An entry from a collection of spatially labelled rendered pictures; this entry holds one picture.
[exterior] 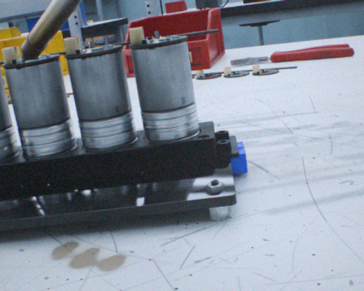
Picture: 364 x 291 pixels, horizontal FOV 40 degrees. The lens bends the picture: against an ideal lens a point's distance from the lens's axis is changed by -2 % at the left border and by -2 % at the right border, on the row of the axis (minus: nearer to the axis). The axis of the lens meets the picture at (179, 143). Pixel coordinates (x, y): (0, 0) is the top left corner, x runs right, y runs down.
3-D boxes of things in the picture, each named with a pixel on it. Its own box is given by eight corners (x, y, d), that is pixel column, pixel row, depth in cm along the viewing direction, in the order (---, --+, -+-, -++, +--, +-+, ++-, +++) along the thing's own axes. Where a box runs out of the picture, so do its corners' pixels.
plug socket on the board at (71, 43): (84, 52, 21) (80, 36, 21) (64, 55, 21) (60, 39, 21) (87, 50, 22) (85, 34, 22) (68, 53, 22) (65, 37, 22)
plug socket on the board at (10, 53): (20, 62, 22) (17, 46, 21) (2, 65, 22) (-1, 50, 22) (26, 59, 22) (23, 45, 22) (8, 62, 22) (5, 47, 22)
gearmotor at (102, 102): (136, 166, 22) (116, 46, 20) (81, 173, 22) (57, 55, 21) (143, 149, 24) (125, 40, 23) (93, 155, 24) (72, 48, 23)
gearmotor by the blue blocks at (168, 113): (202, 158, 22) (185, 36, 20) (145, 165, 22) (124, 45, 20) (202, 142, 24) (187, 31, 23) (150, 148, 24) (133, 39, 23)
